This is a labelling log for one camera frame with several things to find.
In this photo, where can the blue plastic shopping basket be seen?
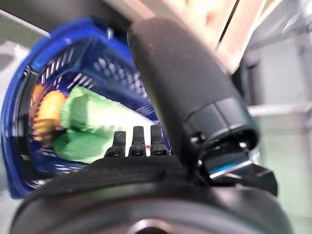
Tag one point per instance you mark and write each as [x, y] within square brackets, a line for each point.
[114, 70]

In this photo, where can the napa cabbage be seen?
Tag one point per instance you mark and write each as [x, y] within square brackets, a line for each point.
[80, 146]
[97, 109]

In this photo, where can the yellow bell pepper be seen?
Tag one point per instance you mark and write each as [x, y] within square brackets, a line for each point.
[50, 109]

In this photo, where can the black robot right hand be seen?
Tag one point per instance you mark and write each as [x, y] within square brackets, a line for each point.
[180, 78]

